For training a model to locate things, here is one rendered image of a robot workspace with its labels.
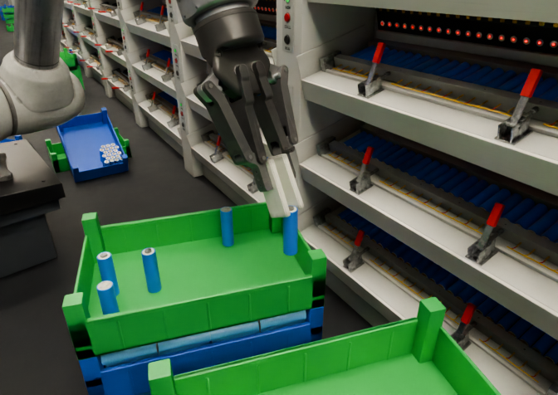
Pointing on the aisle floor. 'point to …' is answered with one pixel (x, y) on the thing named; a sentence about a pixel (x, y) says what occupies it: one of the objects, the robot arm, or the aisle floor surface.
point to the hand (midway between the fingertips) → (278, 185)
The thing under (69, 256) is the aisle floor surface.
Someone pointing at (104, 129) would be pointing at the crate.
